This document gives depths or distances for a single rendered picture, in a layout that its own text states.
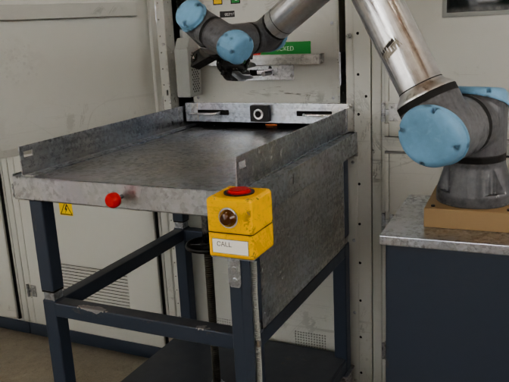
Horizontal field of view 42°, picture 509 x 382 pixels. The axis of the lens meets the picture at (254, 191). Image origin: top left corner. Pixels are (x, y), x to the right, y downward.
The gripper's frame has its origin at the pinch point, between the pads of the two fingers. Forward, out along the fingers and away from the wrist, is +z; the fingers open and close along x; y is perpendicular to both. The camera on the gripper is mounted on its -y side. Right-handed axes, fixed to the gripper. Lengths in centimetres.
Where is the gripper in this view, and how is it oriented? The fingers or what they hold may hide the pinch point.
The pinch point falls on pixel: (242, 76)
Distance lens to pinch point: 187.4
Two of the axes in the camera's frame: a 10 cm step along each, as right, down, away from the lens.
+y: 9.0, 0.6, -4.3
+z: 4.0, 2.7, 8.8
